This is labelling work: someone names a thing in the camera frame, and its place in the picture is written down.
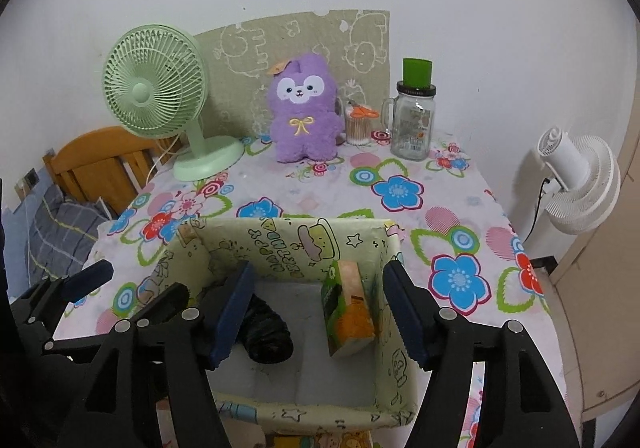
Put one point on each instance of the grey plaid pillow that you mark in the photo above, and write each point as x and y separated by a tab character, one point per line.
65	223

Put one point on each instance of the beige cabinet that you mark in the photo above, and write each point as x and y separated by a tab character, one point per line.
600	303

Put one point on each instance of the cartoon printed storage box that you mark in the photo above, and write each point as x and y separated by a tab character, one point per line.
280	238

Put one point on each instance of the white circulator fan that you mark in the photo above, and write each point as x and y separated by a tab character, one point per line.
575	162

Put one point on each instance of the orange small scissors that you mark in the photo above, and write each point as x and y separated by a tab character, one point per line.
364	112

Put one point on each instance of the green plastic cup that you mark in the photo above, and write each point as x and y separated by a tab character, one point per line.
417	72

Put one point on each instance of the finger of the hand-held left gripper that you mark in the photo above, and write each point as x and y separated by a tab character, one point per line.
165	300
90	278

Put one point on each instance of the green orange packet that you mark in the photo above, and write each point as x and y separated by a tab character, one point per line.
350	323

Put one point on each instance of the green desk fan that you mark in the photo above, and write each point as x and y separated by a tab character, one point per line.
145	92

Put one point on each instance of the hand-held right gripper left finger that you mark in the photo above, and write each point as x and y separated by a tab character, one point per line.
234	318

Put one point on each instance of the clear cotton swab jar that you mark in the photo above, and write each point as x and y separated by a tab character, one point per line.
357	131

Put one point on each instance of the cartoon printed cardboard panel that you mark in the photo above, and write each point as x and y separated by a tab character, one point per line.
240	47

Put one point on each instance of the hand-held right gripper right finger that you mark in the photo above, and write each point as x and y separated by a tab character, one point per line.
407	318

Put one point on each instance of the wooden headboard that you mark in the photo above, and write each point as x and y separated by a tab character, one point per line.
95	152

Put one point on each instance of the glass mug jar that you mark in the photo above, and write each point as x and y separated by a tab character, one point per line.
410	127

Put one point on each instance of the black plastic bag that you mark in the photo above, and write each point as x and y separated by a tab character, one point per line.
267	338

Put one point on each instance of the purple plush toy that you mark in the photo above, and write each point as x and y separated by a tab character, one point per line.
300	127

